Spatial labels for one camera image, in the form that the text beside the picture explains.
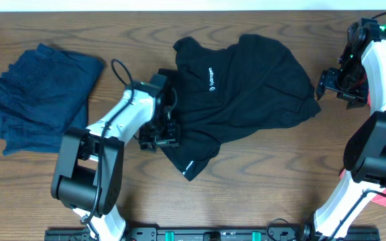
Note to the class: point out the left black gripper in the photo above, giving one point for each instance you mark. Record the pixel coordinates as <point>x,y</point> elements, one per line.
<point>172,138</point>

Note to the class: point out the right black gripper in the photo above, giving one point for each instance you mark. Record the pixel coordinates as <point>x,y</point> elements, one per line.
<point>358,98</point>

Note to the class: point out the black t-shirt with white logo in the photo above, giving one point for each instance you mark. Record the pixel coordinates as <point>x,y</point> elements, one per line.
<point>228,94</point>

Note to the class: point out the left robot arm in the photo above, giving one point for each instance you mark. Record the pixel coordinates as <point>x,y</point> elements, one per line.
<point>88,174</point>

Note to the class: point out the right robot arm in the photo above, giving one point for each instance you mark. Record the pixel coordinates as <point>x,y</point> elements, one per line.
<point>366,47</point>

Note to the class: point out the folded navy blue garment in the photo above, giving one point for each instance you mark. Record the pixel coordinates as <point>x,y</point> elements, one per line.
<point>42,95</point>

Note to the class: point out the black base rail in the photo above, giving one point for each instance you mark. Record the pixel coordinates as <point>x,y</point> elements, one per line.
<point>153,234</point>

